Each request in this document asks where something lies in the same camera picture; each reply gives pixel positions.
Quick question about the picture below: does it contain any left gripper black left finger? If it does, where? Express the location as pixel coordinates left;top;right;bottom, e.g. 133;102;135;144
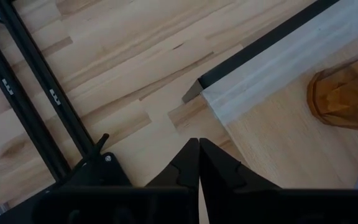
146;138;200;191

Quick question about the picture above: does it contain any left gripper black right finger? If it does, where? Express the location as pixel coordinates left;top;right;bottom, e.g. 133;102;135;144
199;138;282;191

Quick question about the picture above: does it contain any amber translucent tall cup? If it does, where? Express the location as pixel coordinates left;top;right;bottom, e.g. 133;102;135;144
306;51;358;134

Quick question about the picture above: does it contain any light wooden board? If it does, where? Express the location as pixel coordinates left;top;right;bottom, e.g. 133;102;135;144
181;0;358;190

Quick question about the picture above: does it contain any black aluminium table frame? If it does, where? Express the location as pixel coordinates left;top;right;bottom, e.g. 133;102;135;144
0;0;96;223

